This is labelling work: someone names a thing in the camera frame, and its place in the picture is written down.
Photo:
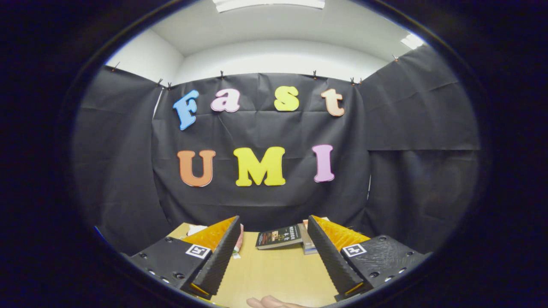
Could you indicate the black cover book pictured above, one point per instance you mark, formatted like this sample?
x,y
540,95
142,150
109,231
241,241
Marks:
x,y
278,236

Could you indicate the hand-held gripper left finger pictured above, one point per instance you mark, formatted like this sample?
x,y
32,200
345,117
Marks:
x,y
218,256

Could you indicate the small ceiling light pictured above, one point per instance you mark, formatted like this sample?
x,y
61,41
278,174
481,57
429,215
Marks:
x,y
412,41

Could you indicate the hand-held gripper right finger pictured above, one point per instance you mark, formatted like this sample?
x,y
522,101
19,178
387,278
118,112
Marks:
x,y
329,256

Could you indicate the blue cover book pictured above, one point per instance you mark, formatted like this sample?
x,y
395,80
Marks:
x,y
311,251

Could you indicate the watermelon slice plush toy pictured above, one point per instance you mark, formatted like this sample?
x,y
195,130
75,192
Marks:
x,y
239,241

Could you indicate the long ceiling light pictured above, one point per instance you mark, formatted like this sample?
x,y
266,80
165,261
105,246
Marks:
x,y
269,3

